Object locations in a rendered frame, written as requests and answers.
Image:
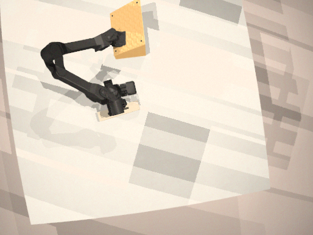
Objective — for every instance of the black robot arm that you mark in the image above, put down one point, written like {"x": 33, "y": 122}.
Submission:
{"x": 106, "y": 94}

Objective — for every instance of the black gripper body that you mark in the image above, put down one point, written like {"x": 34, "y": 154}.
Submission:
{"x": 128, "y": 87}

